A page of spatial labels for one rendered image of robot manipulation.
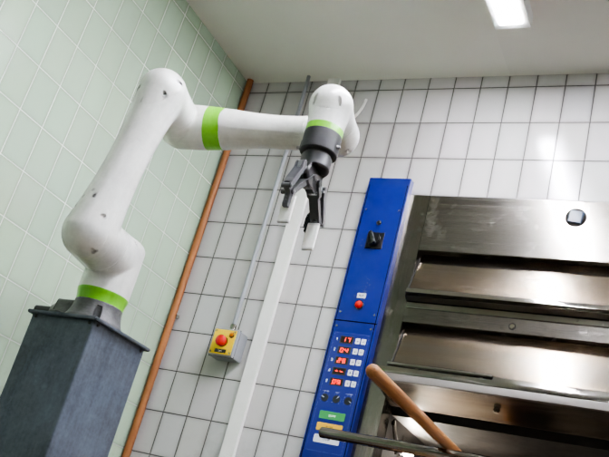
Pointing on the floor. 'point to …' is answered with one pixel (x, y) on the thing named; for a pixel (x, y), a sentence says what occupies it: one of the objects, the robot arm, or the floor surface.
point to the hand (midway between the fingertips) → (296, 232)
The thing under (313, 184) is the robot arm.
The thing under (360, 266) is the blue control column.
